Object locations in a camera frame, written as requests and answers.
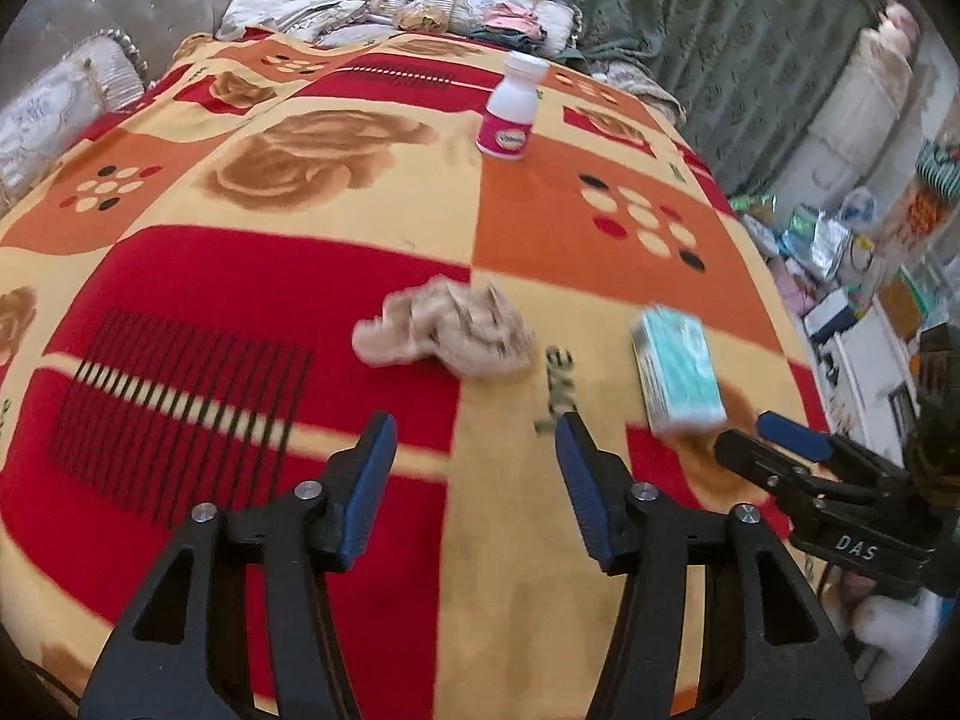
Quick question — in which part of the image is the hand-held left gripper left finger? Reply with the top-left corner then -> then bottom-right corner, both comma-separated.
79,411 -> 398,720

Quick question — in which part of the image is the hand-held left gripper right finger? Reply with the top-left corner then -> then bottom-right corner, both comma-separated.
553,411 -> 875,720

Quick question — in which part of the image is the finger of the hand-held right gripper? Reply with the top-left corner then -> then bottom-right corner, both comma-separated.
714,429 -> 817,515
757,411 -> 912,482

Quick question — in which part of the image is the teal tissue pack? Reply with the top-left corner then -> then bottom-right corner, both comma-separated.
630,305 -> 728,436

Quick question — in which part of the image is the beige cloth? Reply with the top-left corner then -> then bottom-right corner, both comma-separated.
352,276 -> 537,378

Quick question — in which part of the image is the white drawer unit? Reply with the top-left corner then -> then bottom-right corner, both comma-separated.
814,300 -> 912,451

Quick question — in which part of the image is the silver foil bag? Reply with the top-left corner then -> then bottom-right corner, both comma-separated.
784,206 -> 852,278

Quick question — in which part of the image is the white and blue plastic bag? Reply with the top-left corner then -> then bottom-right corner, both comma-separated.
840,187 -> 884,231

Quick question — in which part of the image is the red and orange printed blanket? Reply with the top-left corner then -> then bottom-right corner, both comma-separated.
0,31 -> 841,720

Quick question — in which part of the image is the cream cabinet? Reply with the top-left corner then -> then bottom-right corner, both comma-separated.
772,52 -> 912,203

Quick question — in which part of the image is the striped bag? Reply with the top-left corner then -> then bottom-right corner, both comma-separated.
915,139 -> 960,196

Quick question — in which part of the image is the white and pink bottle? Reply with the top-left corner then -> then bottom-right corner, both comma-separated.
476,51 -> 548,162

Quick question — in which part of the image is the pink plush toy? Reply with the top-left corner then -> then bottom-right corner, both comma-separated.
859,4 -> 921,91

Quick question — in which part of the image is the green patterned curtain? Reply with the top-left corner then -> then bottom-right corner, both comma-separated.
450,0 -> 893,196

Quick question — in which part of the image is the pink folded cloth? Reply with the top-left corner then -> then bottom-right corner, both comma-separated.
480,1 -> 548,38

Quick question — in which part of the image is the grey embroidered pillow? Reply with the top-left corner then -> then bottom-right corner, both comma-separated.
0,34 -> 147,215

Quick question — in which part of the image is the beige fringed pillow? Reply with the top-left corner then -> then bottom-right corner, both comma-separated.
394,0 -> 584,59

